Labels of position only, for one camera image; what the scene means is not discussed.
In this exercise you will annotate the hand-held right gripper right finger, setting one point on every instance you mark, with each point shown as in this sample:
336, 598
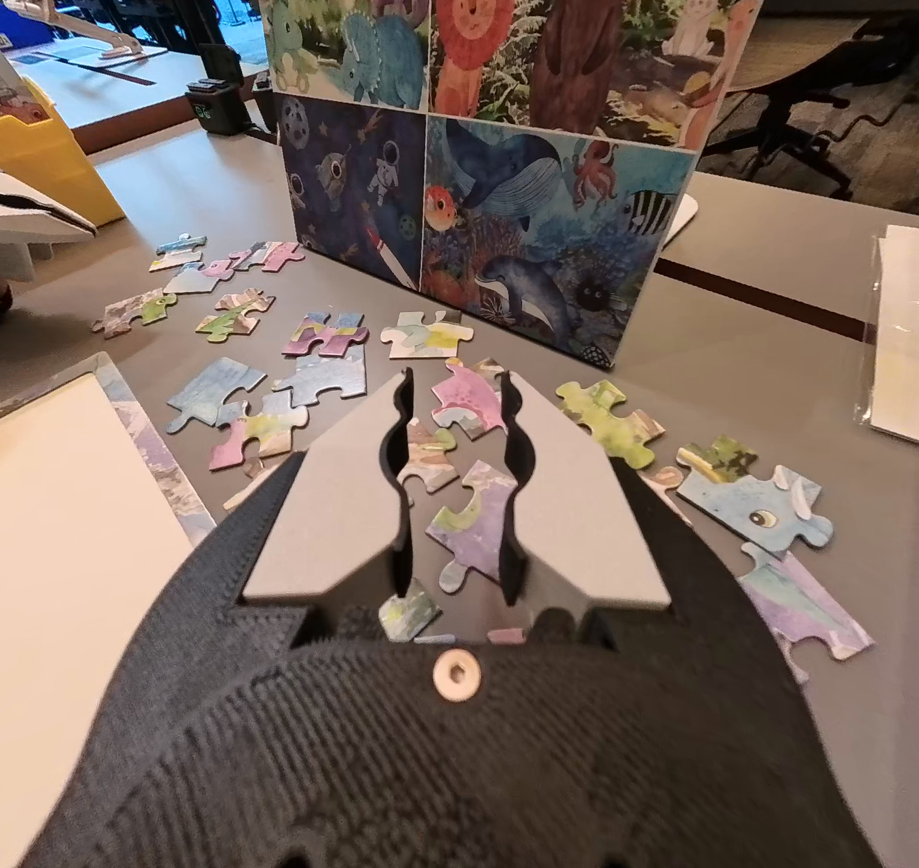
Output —
596, 530

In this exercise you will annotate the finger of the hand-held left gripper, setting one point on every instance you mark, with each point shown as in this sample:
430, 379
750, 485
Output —
14, 186
43, 225

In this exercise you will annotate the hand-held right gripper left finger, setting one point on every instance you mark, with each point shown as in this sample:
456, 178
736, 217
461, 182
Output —
323, 523

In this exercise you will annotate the pile of jigsaw pieces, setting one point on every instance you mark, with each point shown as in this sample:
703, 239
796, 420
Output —
610, 415

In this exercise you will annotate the green dinosaur head jigsaw piece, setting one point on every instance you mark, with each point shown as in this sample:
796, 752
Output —
133, 315

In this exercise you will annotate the pink yellow joined jigsaw piece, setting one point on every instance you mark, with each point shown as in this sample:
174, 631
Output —
323, 336

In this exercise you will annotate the green beige jigsaw piece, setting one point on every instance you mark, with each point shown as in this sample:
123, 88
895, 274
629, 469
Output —
230, 319

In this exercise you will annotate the puzzle tray with painted border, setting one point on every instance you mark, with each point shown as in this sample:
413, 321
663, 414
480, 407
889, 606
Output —
72, 523

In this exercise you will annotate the yellow plastic bin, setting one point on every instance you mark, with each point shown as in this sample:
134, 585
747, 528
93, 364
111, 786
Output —
64, 157

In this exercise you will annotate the ocean jigsaw puzzle board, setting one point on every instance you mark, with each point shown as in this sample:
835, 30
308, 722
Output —
18, 92

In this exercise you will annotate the wooden easel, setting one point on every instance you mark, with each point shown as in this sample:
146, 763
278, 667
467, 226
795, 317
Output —
108, 38

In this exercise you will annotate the black device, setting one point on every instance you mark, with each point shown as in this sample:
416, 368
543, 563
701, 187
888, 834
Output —
215, 110

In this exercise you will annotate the printed paper sheet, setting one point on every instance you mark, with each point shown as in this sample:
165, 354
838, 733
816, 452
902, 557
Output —
897, 344

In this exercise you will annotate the illustrated puzzle box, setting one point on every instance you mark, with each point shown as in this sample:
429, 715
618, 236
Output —
538, 164

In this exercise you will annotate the black office chair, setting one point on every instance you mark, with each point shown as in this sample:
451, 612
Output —
790, 49

